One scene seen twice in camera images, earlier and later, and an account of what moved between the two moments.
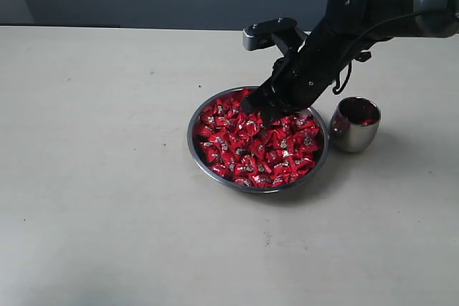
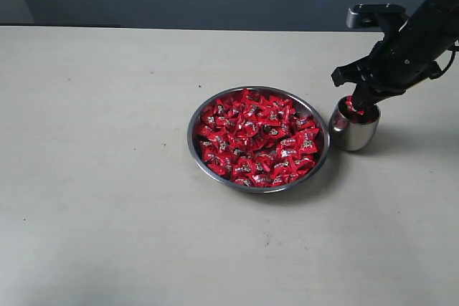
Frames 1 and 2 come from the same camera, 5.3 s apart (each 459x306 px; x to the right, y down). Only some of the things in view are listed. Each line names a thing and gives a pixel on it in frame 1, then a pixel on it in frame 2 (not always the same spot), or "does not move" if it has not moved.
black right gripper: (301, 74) → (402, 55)
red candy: (366, 122) → (348, 102)
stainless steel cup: (354, 124) does not move
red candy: (221, 140) does not move
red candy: (259, 180) does not move
